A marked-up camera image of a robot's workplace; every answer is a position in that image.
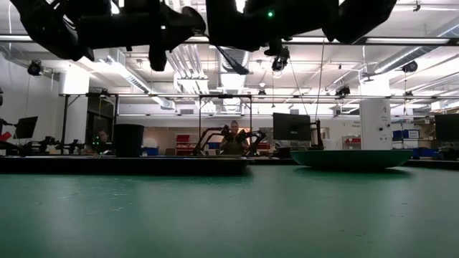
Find white pillar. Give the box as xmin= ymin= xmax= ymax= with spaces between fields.
xmin=359 ymin=78 xmax=392 ymax=151

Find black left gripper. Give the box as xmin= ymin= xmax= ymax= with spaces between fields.
xmin=80 ymin=0 xmax=207 ymax=72

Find red storage bins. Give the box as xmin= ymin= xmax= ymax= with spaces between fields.
xmin=174 ymin=133 xmax=193 ymax=157

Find tall black metal frame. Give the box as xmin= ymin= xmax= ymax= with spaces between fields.
xmin=59 ymin=92 xmax=120 ymax=155

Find black background station frame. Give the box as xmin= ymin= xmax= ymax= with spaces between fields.
xmin=198 ymin=94 xmax=253 ymax=157

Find black plastic tray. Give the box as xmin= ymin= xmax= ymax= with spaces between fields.
xmin=0 ymin=154 xmax=249 ymax=176

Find green table mat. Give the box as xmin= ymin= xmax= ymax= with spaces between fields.
xmin=0 ymin=164 xmax=459 ymax=258

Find blue storage bins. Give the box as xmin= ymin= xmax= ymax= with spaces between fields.
xmin=392 ymin=129 xmax=420 ymax=140

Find black robot arms on bench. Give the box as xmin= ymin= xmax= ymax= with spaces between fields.
xmin=28 ymin=135 xmax=85 ymax=155

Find black table frame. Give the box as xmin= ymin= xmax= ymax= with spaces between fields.
xmin=247 ymin=156 xmax=459 ymax=170

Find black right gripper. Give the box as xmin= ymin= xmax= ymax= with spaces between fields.
xmin=206 ymin=0 xmax=338 ymax=57

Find person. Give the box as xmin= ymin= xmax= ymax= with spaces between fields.
xmin=80 ymin=129 xmax=112 ymax=156
xmin=218 ymin=120 xmax=250 ymax=156

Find black monitor on stand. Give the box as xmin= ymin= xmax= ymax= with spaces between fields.
xmin=272 ymin=113 xmax=324 ymax=151

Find silver ceiling air duct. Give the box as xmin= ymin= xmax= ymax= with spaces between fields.
xmin=211 ymin=48 xmax=262 ymax=72

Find green plate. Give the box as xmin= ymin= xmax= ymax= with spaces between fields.
xmin=289 ymin=149 xmax=414 ymax=171

